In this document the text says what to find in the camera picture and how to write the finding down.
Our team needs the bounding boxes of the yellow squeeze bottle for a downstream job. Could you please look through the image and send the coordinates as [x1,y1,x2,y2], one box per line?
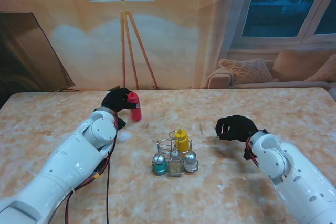
[175,128,190,154]

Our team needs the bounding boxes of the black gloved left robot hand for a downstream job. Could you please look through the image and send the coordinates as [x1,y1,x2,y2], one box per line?
[101,87,140,114]

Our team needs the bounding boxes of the red squeeze bottle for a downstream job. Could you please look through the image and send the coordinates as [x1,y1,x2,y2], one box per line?
[127,91,142,122]

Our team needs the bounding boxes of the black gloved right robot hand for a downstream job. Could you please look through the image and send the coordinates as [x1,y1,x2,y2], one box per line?
[215,115,259,142]

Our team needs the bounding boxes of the sheer beige curtain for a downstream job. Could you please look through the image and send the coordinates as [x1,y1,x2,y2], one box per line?
[194,0,239,88]

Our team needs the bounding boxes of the clear shaker with silver cap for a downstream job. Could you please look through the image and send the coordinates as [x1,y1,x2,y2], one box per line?
[184,150,199,172]

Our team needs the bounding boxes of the clear square seasoning bottle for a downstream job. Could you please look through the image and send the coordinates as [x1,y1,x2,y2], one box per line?
[169,150,183,177]

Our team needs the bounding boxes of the teal shaker with silver cap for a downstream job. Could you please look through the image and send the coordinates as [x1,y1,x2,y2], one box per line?
[152,153,168,175]

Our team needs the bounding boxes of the red left arm cable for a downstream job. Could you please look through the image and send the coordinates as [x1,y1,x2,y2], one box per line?
[65,118,118,224]

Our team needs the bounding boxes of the beige knit cushion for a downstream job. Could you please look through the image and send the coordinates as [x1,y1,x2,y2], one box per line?
[218,58,279,84]
[304,53,336,82]

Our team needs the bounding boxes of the beige sofa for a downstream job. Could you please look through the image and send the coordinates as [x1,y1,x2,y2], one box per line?
[204,48,336,90]

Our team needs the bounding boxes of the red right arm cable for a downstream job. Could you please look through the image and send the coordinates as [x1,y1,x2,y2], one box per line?
[245,137,260,167]

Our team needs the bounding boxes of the white framed window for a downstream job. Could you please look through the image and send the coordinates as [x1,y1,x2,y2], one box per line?
[229,0,336,49]

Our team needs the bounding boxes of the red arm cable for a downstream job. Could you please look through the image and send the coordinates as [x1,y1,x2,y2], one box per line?
[65,118,118,224]
[245,137,260,167]

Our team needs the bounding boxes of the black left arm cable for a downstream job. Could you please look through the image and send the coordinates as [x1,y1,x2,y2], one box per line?
[104,140,118,224]

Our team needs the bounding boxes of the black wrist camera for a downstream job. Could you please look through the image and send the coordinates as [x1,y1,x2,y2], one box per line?
[243,147,254,161]
[115,116,127,131]

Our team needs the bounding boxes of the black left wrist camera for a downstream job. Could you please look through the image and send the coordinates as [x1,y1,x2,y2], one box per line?
[115,116,127,131]

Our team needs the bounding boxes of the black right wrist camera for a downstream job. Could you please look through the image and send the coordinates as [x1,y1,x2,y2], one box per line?
[243,147,254,161]

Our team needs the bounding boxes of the dark flat television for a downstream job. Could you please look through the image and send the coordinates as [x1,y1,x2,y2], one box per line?
[0,11,76,93]

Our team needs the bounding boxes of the chrome wire condiment rack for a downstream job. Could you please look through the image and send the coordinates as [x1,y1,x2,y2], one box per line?
[151,131,202,179]

